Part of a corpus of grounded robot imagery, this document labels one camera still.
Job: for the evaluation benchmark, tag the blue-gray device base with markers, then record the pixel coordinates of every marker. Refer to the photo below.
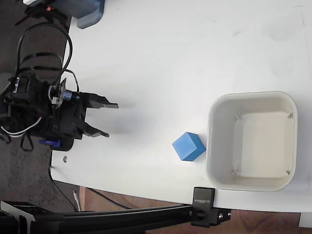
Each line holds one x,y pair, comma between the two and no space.
85,12

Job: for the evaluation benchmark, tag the black table clamp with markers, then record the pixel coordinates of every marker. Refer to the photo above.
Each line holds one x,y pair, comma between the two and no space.
203,209

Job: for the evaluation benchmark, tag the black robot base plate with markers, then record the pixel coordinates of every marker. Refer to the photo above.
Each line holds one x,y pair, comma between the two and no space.
67,145

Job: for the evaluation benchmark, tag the black six-joint robot arm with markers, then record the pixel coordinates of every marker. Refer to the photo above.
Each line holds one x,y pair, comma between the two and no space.
24,104

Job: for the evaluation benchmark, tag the white square plastic bin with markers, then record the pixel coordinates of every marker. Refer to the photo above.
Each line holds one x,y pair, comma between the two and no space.
258,143

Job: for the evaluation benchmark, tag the blue base clamp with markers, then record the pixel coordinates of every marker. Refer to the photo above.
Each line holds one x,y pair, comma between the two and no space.
50,142

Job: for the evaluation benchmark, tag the white table leg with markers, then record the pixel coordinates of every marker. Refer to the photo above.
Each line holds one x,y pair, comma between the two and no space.
306,220

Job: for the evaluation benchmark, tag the small wrist camera board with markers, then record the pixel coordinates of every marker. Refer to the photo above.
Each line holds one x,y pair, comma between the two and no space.
70,96

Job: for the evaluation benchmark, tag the black stand with orange button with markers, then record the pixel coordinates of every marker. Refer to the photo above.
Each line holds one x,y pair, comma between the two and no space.
51,14

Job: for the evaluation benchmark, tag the small metal nut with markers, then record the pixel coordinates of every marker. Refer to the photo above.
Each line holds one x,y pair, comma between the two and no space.
65,159

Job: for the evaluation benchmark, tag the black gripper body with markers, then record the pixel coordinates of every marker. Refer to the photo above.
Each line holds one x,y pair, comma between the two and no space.
68,122

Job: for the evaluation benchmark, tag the blue cube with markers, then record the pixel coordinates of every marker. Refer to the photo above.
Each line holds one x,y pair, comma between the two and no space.
187,148

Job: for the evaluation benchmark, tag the black aluminium rail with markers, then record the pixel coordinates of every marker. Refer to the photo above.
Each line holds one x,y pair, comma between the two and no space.
109,219

